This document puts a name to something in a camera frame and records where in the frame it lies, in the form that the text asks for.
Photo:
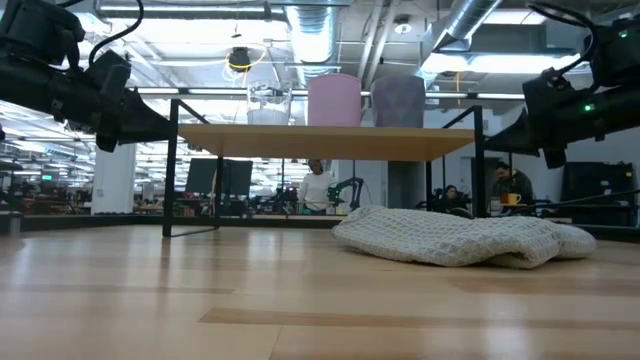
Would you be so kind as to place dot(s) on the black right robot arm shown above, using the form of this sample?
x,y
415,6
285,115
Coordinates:
x,y
610,115

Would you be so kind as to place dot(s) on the person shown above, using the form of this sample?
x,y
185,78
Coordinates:
x,y
512,182
316,190
452,197

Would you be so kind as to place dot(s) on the small clear glass cup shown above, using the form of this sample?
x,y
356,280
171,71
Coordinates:
x,y
269,114

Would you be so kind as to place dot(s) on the yellow mug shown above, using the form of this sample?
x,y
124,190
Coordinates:
x,y
513,199

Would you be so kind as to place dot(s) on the grey waffle cloth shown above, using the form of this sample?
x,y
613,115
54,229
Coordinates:
x,y
450,237

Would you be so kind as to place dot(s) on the black metal table frame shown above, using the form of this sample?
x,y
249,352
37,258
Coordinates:
x,y
100,220

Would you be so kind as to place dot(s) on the wooden shelf black legs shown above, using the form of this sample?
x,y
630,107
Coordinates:
x,y
325,142

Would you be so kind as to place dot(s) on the white pillar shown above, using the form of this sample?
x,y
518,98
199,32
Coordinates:
x,y
113,177

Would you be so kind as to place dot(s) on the green exit sign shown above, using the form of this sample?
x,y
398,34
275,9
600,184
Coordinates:
x,y
47,177

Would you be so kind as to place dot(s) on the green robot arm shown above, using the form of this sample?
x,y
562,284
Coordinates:
x,y
345,189

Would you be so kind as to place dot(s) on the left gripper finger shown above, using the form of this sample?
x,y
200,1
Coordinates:
x,y
145,106
142,129

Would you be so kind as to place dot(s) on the black ceiling camera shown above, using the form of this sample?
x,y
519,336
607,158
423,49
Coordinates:
x,y
239,59

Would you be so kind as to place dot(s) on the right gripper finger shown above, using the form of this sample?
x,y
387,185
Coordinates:
x,y
524,116
520,137

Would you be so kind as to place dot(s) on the blue-grey mug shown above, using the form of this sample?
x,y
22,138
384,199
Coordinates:
x,y
398,102

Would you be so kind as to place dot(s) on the black cabinet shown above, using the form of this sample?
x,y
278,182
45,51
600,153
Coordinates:
x,y
597,192

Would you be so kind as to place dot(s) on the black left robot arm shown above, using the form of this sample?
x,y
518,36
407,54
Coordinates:
x,y
40,90

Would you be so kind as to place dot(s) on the silver ventilation duct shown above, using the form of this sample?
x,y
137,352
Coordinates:
x,y
312,35
462,20

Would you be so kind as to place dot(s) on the pink plastic mug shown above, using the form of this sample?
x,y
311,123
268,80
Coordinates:
x,y
334,100

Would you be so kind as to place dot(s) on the dark background monitor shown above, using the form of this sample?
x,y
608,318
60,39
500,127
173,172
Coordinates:
x,y
201,176
239,177

